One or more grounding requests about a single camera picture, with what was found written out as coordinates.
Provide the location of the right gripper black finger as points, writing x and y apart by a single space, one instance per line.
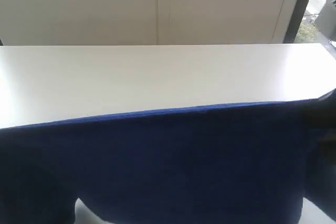
320 114

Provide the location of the blue microfiber towel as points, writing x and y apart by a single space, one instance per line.
227 163

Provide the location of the black window frame post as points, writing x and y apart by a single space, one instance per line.
295 21

